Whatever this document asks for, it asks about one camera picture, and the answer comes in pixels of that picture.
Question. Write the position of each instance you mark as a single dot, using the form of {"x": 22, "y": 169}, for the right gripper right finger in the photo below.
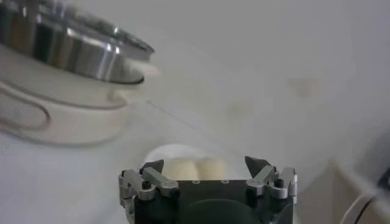
{"x": 263, "y": 178}

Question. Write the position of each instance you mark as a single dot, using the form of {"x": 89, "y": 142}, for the stainless steel steamer basket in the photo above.
{"x": 76, "y": 45}

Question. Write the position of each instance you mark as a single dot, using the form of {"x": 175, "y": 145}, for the white round plate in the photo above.
{"x": 170, "y": 150}

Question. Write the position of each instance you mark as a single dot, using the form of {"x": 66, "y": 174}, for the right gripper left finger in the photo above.
{"x": 158, "y": 181}

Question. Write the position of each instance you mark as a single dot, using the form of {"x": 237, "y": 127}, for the white electric cooker pot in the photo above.
{"x": 76, "y": 121}

